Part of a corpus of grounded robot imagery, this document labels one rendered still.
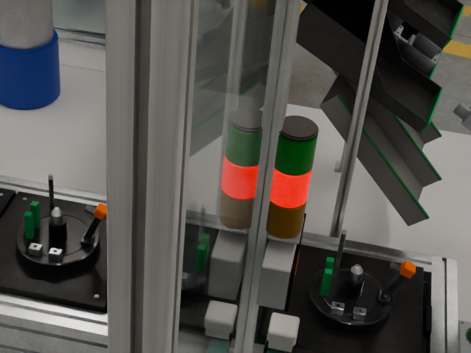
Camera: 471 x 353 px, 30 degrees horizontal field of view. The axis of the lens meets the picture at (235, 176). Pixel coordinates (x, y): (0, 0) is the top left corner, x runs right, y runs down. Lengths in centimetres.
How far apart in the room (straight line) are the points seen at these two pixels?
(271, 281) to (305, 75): 291
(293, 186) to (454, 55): 336
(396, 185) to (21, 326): 68
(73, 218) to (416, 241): 68
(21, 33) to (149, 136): 163
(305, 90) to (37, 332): 261
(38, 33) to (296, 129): 105
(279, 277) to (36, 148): 95
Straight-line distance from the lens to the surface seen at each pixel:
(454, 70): 425
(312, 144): 104
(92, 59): 227
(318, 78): 398
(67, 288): 145
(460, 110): 154
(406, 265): 141
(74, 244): 150
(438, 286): 156
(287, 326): 138
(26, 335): 145
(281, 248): 113
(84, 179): 185
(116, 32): 33
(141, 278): 42
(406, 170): 169
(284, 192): 107
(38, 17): 197
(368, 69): 144
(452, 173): 201
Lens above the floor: 199
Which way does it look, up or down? 37 degrees down
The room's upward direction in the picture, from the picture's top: 6 degrees clockwise
